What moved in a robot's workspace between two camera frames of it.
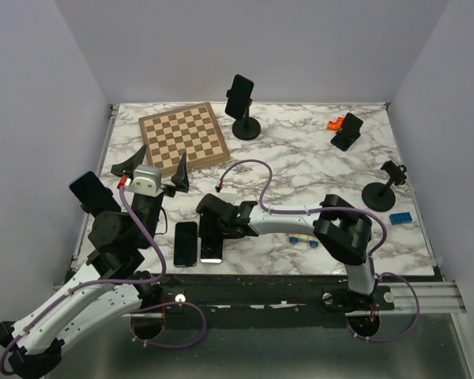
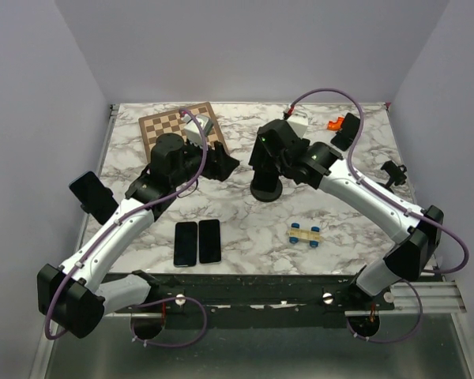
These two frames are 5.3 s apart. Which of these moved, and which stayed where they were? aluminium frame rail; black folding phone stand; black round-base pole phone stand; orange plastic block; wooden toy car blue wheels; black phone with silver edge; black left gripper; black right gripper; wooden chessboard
Moved: black round-base pole phone stand; black left gripper; black right gripper
Stayed: black phone with silver edge; wooden toy car blue wheels; wooden chessboard; orange plastic block; black folding phone stand; aluminium frame rail
